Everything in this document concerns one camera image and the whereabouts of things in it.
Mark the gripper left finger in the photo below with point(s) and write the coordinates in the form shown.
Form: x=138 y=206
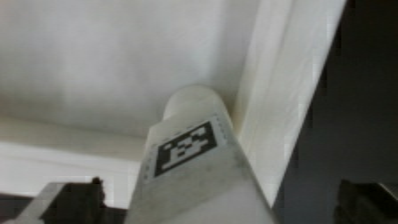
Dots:
x=71 y=204

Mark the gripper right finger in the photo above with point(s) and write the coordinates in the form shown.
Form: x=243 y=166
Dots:
x=367 y=203

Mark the white table leg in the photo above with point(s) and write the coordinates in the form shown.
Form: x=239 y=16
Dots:
x=197 y=187

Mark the white square table top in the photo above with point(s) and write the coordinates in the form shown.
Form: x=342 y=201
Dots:
x=101 y=56

